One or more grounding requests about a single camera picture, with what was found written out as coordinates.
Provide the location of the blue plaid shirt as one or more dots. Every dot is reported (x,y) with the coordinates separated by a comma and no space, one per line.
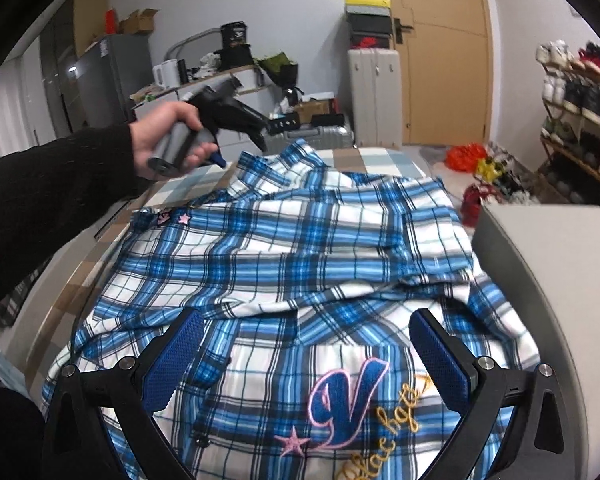
(290,240)

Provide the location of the open cardboard box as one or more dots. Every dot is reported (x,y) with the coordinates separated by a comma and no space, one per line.
(137,24)

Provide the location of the grey refrigerator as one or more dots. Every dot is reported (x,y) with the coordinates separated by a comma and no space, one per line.
(105,80)

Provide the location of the white kettle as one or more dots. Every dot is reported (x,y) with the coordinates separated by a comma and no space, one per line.
(166,74)

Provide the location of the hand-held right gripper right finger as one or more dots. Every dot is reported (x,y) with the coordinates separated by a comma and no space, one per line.
(440,360)

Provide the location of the checked bed sheet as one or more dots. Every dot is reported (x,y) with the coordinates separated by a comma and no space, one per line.
(375,160)

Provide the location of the dark wardrobe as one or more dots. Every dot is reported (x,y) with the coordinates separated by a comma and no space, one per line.
(57,70)

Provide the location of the light blue cloth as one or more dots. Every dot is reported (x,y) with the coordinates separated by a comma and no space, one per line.
(5,365)

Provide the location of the white suitcase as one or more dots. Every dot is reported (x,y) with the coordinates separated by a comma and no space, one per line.
(375,100)

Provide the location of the pile of colourful shoes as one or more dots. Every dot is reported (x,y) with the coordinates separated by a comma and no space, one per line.
(490,170)

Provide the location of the white desk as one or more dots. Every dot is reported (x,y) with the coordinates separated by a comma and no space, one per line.
(245,80)

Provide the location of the person's left hand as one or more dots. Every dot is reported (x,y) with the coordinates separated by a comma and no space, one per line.
(142,140)

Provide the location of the black printed bag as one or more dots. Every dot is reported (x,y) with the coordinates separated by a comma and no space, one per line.
(232,35)

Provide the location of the orange bag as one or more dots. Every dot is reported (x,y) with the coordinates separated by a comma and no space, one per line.
(465,157)

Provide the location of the tall cardboard box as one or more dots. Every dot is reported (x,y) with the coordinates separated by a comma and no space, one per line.
(90,20)

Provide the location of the wooden shoe rack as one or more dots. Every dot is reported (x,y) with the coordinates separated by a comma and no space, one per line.
(548,110)

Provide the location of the black speaker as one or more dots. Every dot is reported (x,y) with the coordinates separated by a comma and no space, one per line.
(330,120)

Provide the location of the red bottle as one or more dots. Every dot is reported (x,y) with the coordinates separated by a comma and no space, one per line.
(110,22)

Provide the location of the small brown cardboard box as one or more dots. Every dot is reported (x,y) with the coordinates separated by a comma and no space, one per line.
(312,110)

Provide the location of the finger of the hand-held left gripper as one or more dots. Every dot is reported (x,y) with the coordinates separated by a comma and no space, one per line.
(247,120)

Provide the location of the white curtain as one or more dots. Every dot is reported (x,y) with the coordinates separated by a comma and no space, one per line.
(10,120)

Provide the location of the silver suitcase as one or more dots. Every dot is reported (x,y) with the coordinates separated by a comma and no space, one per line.
(325,137)

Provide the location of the black shoe box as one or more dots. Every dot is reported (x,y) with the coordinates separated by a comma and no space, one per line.
(370,24)

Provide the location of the shoe rack with shoes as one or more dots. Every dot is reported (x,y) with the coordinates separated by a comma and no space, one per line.
(592,102)

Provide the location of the black red print box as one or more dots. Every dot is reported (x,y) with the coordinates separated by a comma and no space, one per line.
(372,42)

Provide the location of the yellow flat box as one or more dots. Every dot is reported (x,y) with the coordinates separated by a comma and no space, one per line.
(367,1)

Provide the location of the wooden door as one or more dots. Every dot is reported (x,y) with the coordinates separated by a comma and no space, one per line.
(445,70)

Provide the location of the green cloth bag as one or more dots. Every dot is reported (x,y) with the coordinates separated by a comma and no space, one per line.
(280,65)

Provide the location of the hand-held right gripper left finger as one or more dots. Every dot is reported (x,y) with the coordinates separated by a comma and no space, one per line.
(175,360)

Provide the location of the grey bent tube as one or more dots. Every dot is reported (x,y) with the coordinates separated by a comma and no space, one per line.
(190,38)

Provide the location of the person's left forearm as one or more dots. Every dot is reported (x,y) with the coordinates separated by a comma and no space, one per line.
(55,195)

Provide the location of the grey cardboard box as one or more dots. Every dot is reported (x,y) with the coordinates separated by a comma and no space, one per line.
(545,270)

